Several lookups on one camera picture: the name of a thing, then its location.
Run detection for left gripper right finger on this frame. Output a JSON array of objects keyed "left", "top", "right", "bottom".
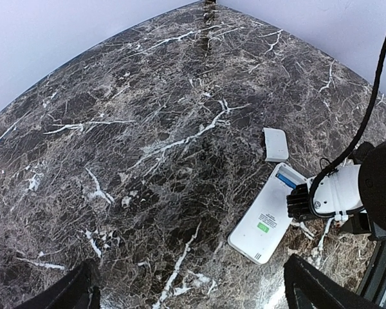
[{"left": 284, "top": 254, "right": 380, "bottom": 308}]

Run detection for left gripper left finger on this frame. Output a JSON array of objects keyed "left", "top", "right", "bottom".
[{"left": 16, "top": 259, "right": 100, "bottom": 308}]

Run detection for white remote control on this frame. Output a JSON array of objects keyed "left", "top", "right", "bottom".
[{"left": 228, "top": 163, "right": 307, "bottom": 265}]

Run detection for blue battery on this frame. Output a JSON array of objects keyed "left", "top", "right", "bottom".
[{"left": 276, "top": 173, "right": 297, "bottom": 189}]

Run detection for white battery cover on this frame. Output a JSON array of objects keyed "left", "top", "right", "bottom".
[{"left": 263, "top": 127, "right": 289, "bottom": 163}]

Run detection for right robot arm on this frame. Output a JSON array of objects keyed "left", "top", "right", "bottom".
[{"left": 306, "top": 36, "right": 386, "bottom": 234}]

